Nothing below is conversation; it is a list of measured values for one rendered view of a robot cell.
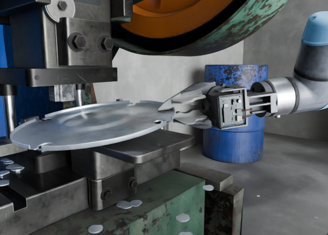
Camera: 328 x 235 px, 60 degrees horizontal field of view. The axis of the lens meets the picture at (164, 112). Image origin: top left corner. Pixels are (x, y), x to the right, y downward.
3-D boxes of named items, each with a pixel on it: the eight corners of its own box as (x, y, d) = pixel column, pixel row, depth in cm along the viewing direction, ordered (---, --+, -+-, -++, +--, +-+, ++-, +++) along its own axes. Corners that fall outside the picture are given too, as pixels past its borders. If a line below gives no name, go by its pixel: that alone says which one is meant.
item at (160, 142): (195, 208, 49) (197, 133, 47) (138, 247, 39) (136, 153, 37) (105, 172, 65) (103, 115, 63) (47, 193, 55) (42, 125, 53)
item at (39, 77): (120, 92, 63) (120, 67, 62) (30, 102, 48) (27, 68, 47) (79, 88, 73) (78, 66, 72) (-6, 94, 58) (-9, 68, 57)
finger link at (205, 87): (180, 85, 54) (224, 80, 55) (178, 84, 55) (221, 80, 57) (182, 109, 55) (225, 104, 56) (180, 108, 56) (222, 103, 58)
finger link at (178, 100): (161, 98, 49) (212, 92, 51) (155, 94, 55) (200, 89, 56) (162, 115, 49) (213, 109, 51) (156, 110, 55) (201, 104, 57)
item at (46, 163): (122, 148, 65) (121, 135, 65) (36, 174, 50) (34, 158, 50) (82, 137, 75) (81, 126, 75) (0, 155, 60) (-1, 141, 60)
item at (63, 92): (78, 99, 61) (77, 82, 60) (57, 102, 57) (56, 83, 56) (70, 98, 63) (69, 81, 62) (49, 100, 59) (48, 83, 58)
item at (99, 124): (85, 104, 71) (84, 101, 71) (195, 103, 60) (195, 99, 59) (-30, 145, 46) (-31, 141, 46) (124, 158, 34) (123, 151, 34)
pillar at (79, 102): (86, 128, 72) (84, 72, 70) (79, 129, 71) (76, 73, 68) (81, 127, 74) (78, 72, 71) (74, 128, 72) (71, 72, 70)
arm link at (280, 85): (272, 76, 60) (273, 113, 62) (252, 78, 59) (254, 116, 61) (295, 78, 53) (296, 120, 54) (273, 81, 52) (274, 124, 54)
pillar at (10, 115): (20, 142, 60) (14, 75, 57) (9, 144, 58) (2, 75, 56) (15, 140, 61) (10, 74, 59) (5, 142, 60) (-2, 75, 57)
